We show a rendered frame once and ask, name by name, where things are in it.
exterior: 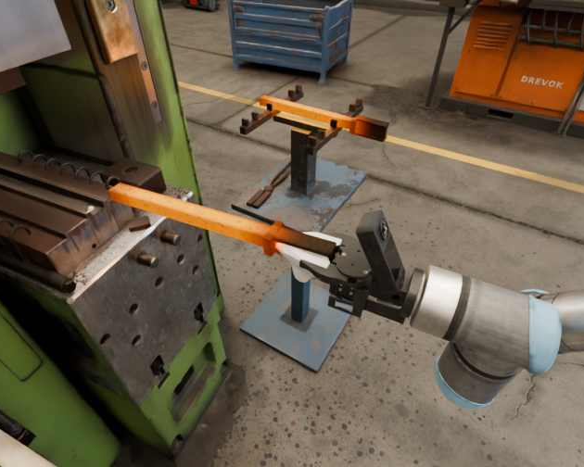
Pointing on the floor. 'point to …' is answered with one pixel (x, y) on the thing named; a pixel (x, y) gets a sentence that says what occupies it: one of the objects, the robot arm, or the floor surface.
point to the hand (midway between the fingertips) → (286, 239)
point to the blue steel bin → (291, 32)
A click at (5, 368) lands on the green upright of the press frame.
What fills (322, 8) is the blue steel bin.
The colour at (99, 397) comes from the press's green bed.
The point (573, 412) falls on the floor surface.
